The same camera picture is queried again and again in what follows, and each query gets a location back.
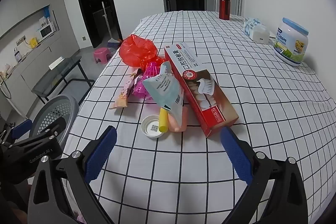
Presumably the pink orange snack wrapper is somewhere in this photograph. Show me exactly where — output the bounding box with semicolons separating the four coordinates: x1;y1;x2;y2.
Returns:
109;79;135;110

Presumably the black cable loop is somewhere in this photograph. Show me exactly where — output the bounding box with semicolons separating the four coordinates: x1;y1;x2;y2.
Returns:
0;77;11;99

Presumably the pink plastic shuttlecock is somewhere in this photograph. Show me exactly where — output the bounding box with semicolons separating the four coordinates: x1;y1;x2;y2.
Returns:
133;61;164;101

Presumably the pink plastic stool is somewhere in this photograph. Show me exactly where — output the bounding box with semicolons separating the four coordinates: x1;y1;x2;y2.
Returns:
94;47;111;64

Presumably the red metal bottle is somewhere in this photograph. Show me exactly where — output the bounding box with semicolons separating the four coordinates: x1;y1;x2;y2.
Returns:
219;0;231;20

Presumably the blue white tissue packet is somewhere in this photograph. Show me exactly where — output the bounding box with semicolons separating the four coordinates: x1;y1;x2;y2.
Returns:
243;17;263;35

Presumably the small brown yellow wrapper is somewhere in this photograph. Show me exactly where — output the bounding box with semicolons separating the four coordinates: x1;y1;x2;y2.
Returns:
129;69;144;83

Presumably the grey perforated plastic basket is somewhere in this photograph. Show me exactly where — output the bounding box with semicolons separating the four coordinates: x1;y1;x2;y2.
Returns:
31;95;80;157

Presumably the red plastic bag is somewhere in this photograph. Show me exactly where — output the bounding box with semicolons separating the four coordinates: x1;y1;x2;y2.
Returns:
119;34;168;73

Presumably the white flat box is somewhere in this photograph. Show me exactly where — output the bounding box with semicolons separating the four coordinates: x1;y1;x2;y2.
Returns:
49;56;66;69

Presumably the light blue wet wipes packet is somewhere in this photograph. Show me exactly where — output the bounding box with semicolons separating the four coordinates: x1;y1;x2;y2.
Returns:
142;61;185;130

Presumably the red toothpaste box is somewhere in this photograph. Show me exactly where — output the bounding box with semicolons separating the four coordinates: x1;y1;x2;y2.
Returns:
164;42;239;138

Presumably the beige bag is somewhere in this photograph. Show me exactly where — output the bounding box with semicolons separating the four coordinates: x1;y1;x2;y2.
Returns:
0;64;13;77

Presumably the peach soft packet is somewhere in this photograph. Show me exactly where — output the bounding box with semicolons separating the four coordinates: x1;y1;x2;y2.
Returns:
168;106;188;132

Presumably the yellow foam stick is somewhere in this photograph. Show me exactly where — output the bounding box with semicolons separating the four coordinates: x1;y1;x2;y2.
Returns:
159;107;168;132

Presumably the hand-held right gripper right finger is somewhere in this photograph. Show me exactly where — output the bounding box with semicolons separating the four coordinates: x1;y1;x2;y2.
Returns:
220;126;308;224

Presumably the white milk powder jar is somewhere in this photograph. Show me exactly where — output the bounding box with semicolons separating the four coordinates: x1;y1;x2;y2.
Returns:
273;17;309;67

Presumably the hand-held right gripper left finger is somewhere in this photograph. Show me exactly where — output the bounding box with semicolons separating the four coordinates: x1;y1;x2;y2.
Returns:
28;126;117;224

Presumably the white round lid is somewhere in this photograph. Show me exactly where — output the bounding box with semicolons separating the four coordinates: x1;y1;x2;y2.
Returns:
141;115;166;138

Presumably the broom with white handle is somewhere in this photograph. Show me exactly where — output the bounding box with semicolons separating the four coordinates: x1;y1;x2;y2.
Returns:
101;2;122;50

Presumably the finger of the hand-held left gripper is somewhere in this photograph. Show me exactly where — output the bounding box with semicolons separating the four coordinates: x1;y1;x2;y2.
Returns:
10;119;34;140
14;116;67;148

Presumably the black glass table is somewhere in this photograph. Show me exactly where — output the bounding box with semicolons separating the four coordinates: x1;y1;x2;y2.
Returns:
31;56;96;104

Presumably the white microwave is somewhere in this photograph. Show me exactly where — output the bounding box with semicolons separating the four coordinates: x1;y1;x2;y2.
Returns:
38;22;57;39

